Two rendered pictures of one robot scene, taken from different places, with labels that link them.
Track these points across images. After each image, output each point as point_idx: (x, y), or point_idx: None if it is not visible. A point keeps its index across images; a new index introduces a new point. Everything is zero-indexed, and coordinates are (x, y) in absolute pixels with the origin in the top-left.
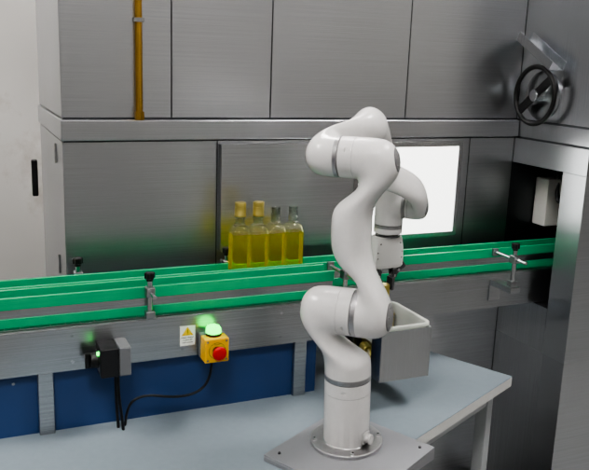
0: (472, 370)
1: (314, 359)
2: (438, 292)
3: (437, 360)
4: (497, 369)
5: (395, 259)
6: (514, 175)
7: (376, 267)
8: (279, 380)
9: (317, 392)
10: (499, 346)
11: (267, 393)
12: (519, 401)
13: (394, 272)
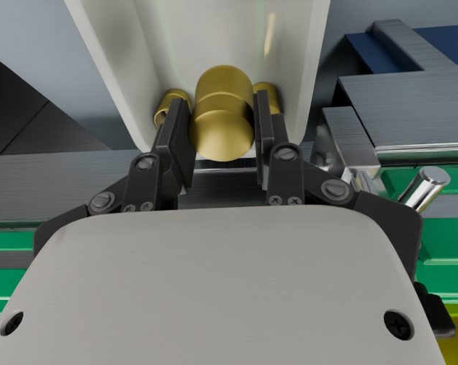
0: (9, 41)
1: (368, 61)
2: (14, 191)
3: (78, 99)
4: (9, 127)
5: (108, 292)
6: None
7: (361, 220)
8: (440, 40)
9: (344, 24)
10: None
11: (451, 29)
12: None
13: (146, 178)
